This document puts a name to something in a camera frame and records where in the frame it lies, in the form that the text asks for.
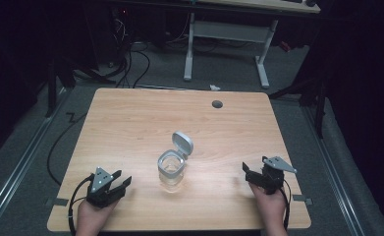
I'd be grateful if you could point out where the black floor cable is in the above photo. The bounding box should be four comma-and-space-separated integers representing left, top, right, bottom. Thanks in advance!
46, 111, 87, 187

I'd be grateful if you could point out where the bundle of dark cables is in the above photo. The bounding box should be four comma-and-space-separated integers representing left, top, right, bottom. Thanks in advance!
107, 9, 152, 89

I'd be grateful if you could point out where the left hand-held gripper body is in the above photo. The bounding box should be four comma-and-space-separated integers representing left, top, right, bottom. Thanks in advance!
85, 166, 126, 208

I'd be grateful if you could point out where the clear jar with grey lid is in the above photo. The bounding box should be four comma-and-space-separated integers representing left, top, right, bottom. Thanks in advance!
156, 131, 194, 189

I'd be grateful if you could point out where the grey floor rail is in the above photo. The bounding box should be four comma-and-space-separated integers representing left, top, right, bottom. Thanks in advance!
302, 105, 366, 236
0, 88, 72, 230

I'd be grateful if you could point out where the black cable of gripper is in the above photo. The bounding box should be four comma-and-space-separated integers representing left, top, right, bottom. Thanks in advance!
67, 173, 95, 236
280, 179, 292, 230

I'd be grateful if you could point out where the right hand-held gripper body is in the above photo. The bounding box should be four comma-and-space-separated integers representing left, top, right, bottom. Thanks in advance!
246, 155, 298, 196

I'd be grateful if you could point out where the person's left hand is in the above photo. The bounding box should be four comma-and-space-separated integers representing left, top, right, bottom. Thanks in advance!
75, 198, 120, 236

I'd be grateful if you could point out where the grey tape strip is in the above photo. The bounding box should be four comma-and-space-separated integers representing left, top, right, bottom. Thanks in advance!
45, 197, 70, 207
292, 194, 313, 207

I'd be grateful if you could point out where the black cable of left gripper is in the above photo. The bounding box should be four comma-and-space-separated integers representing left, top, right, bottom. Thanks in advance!
67, 173, 95, 236

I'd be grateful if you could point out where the black metal stand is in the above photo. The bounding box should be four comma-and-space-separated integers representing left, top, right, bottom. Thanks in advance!
44, 57, 117, 118
268, 70, 328, 140

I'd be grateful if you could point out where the person's right hand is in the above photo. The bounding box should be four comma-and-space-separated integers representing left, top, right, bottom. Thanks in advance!
247, 182, 289, 236

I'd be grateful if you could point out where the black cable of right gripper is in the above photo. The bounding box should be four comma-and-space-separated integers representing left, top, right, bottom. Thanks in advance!
280, 179, 292, 230

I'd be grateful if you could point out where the white metal frame desk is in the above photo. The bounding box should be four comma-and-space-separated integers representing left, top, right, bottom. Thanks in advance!
183, 0, 321, 89

